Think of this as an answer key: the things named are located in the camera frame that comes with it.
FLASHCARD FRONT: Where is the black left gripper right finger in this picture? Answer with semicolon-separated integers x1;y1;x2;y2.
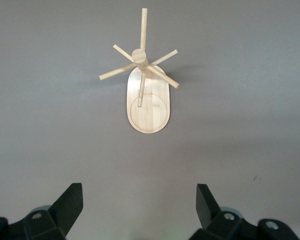
195;183;300;240

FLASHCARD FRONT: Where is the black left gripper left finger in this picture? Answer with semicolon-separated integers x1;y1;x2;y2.
0;182;84;240

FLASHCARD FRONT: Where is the wooden cup rack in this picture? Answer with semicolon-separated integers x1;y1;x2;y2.
98;7;180;134

